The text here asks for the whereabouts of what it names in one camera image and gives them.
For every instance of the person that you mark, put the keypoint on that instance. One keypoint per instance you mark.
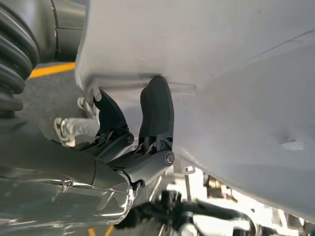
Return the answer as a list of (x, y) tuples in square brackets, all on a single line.
[(78, 127)]

